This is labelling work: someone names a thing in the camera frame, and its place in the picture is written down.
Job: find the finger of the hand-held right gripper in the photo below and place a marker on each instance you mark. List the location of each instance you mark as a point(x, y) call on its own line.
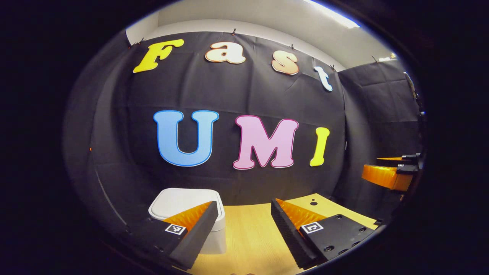
point(408, 157)
point(384, 176)

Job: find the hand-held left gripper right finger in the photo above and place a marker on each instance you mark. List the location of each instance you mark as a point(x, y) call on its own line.
point(290, 236)

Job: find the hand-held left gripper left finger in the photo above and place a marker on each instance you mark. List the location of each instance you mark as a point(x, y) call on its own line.
point(198, 236)

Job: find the white desktop garbage bin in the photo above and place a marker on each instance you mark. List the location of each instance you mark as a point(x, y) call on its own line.
point(175, 200)

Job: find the wooden desktop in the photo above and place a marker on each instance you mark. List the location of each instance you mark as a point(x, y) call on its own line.
point(248, 236)

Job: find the black backdrop cloth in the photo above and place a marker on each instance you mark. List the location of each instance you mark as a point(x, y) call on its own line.
point(248, 91)

